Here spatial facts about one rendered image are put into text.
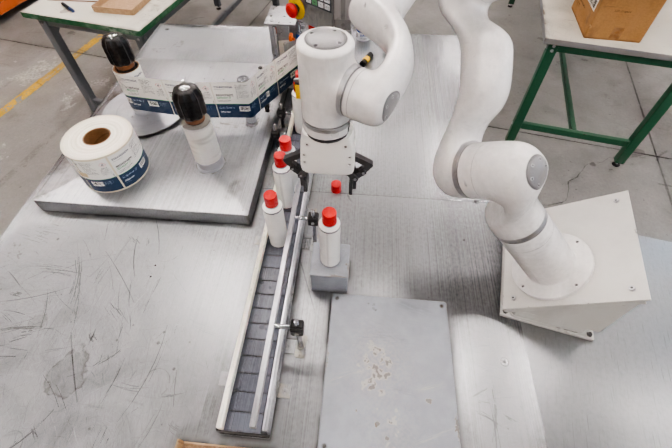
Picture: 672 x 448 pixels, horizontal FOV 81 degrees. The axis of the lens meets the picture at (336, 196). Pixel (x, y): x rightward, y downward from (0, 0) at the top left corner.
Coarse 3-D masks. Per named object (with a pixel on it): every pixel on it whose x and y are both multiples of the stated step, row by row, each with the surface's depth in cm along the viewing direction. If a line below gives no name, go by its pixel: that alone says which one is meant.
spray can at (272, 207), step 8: (272, 192) 95; (264, 200) 95; (272, 200) 94; (264, 208) 97; (272, 208) 97; (280, 208) 98; (264, 216) 99; (272, 216) 97; (280, 216) 99; (272, 224) 100; (280, 224) 101; (272, 232) 103; (280, 232) 104; (272, 240) 106; (280, 240) 106
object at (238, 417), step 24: (288, 216) 116; (264, 264) 106; (288, 264) 106; (264, 288) 101; (264, 312) 97; (264, 336) 93; (240, 360) 90; (240, 384) 87; (264, 384) 87; (240, 408) 84; (264, 408) 84
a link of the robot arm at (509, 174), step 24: (480, 144) 78; (504, 144) 74; (528, 144) 72; (480, 168) 75; (504, 168) 71; (528, 168) 70; (480, 192) 77; (504, 192) 72; (528, 192) 71; (504, 216) 80; (528, 216) 81; (504, 240) 88
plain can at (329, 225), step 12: (324, 216) 86; (336, 216) 87; (324, 228) 88; (336, 228) 89; (324, 240) 91; (336, 240) 92; (324, 252) 96; (336, 252) 96; (324, 264) 100; (336, 264) 100
